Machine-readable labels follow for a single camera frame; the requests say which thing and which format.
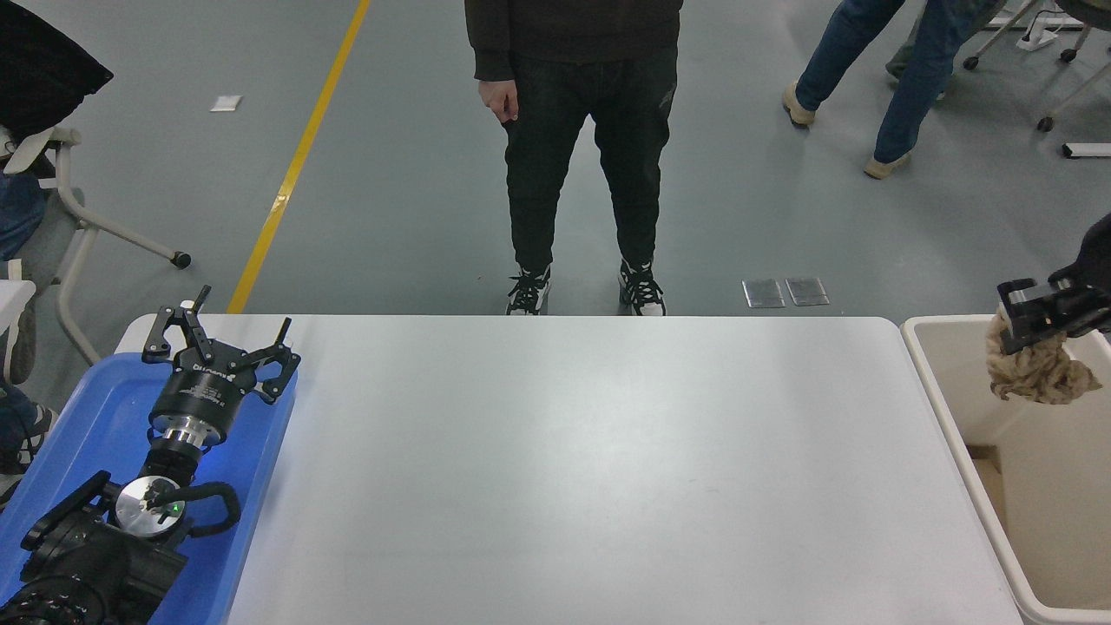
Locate white desk corner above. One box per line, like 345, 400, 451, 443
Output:
0, 259, 36, 339

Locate blue plastic tray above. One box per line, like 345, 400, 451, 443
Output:
0, 352, 299, 625

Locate person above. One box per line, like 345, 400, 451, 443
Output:
0, 0, 115, 511
781, 0, 999, 181
464, 0, 685, 318
884, 0, 1009, 102

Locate large pale plastic bin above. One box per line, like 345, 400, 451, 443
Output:
900, 314, 1111, 625

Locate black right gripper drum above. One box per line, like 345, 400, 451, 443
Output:
1049, 213, 1111, 296

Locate tan paper ball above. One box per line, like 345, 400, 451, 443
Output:
985, 308, 1104, 406

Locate white chair leg with caster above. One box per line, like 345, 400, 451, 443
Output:
963, 0, 1042, 71
1036, 59, 1111, 133

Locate person's right hand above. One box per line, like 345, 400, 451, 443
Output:
478, 77, 521, 123

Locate white tube frame chair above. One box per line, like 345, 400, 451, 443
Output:
0, 126, 193, 366

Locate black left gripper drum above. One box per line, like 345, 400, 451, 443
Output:
149, 343, 260, 433

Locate white power strip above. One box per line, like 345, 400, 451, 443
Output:
1016, 16, 1065, 52

